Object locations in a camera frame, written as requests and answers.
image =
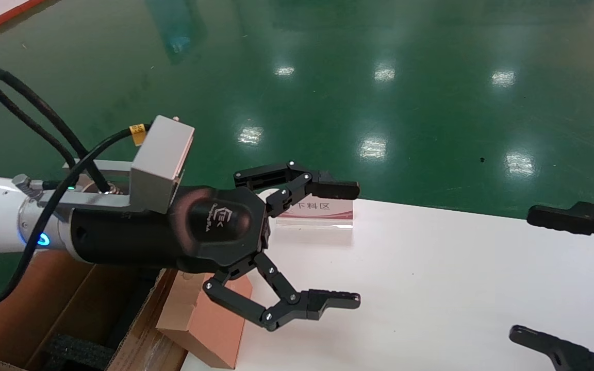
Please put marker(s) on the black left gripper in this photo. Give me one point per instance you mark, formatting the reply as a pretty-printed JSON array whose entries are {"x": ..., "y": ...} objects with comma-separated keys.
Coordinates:
[{"x": 137, "y": 237}]

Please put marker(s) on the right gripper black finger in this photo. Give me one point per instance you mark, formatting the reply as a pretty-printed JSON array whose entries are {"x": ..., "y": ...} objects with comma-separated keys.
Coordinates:
[
  {"x": 565, "y": 355},
  {"x": 586, "y": 219}
]

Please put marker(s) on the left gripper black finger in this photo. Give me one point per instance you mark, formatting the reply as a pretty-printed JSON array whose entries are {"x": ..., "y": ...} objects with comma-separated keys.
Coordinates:
[
  {"x": 297, "y": 180},
  {"x": 310, "y": 304}
]

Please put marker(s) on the small cardboard box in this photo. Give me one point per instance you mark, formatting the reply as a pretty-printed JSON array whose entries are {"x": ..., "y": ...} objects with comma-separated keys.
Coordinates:
[{"x": 209, "y": 332}]

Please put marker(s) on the large open cardboard box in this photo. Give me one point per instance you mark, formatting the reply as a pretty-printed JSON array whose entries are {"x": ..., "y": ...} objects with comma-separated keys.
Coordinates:
[{"x": 44, "y": 304}]

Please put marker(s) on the acrylic sign with red stripe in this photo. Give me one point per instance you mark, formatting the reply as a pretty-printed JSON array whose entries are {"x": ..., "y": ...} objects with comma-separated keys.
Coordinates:
[{"x": 328, "y": 212}]

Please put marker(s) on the black foam block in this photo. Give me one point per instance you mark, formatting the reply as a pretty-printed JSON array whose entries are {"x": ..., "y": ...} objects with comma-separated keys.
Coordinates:
[{"x": 78, "y": 351}]

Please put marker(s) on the silver camera mount bracket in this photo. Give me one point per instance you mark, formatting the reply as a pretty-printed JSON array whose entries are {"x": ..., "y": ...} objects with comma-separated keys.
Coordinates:
[{"x": 116, "y": 166}]

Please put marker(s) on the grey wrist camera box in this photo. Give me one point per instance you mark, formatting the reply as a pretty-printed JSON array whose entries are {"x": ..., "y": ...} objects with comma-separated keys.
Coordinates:
[{"x": 160, "y": 165}]

